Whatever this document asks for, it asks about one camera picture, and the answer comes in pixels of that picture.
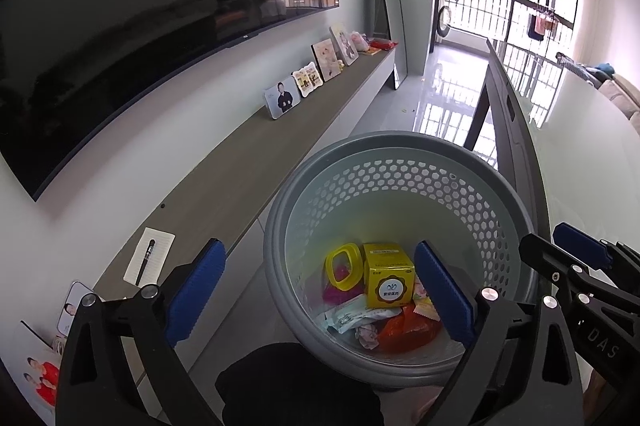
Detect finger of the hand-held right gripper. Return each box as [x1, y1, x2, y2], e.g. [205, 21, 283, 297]
[518, 233, 608, 301]
[552, 222, 640, 279]

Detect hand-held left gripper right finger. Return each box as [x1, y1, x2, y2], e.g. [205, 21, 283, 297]
[414, 240, 586, 426]

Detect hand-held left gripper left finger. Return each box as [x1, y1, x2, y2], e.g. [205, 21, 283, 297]
[54, 238, 227, 426]

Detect orange yellow snack wrapper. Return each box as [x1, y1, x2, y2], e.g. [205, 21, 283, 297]
[412, 297, 441, 322]

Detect yellow cardboard box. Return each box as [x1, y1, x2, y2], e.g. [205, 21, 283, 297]
[362, 243, 417, 309]

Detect red plastic bag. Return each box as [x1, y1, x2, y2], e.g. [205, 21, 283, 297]
[375, 306, 443, 354]

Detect white paper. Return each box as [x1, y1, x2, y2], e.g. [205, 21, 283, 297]
[354, 323, 381, 349]

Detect white wet wipe packet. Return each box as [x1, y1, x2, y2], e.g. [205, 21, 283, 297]
[325, 296, 396, 334]

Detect grey perforated plastic basket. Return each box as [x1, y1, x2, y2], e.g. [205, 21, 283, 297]
[263, 131, 538, 389]

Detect yellow plastic ring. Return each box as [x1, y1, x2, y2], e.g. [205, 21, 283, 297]
[325, 243, 368, 291]

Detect person's right forearm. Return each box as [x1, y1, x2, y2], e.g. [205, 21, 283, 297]
[582, 366, 640, 426]

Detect white notepad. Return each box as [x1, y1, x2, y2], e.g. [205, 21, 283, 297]
[123, 227, 176, 287]

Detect black pen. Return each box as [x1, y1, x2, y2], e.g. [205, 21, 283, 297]
[135, 240, 157, 285]

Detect white photo card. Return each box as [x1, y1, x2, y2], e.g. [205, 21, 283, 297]
[57, 281, 103, 337]

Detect long low television cabinet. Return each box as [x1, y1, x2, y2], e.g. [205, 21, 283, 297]
[50, 48, 398, 426]

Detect person's leg in dark trousers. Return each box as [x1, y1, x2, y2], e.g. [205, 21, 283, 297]
[215, 342, 386, 426]

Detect grey sectional sofa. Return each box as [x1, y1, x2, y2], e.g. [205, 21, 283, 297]
[597, 73, 640, 127]

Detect checked dark cloth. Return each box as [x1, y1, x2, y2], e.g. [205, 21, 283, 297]
[556, 52, 601, 84]

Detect photo print with red clothes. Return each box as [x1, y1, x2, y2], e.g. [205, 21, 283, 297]
[0, 320, 63, 414]

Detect small hanging garments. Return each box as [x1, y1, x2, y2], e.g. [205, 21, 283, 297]
[526, 8, 561, 41]

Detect round standing fan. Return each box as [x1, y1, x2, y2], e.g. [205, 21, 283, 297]
[436, 4, 451, 42]

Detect white framed family photo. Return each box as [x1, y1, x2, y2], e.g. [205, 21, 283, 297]
[329, 23, 360, 66]

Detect large black television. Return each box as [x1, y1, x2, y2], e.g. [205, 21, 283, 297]
[0, 0, 342, 201]

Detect man portrait photo frame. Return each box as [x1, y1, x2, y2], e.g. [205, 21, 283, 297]
[264, 76, 302, 121]

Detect scalloped white photo frame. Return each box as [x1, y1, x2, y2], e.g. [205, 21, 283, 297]
[291, 62, 322, 98]

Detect square beige photo frame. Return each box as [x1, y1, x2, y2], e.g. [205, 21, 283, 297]
[311, 38, 342, 82]

